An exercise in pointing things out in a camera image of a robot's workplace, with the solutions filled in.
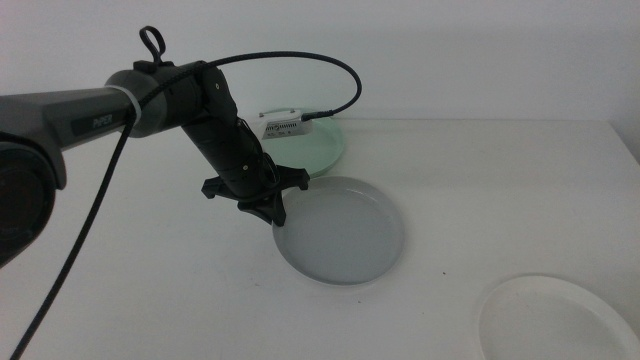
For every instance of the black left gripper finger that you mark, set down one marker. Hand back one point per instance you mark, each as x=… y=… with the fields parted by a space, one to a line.
x=272 y=210

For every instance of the light grey shallow bowl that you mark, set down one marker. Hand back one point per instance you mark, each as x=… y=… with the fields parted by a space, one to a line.
x=340 y=232

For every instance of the pale green shallow bowl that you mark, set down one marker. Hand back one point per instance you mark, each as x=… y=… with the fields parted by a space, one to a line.
x=322 y=150

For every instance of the white shallow bowl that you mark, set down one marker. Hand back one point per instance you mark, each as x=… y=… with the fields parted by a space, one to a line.
x=545 y=325

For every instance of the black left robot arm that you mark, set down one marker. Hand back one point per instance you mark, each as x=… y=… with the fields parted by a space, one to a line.
x=55 y=120

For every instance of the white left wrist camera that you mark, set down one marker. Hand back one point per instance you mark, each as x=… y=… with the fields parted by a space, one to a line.
x=285 y=127

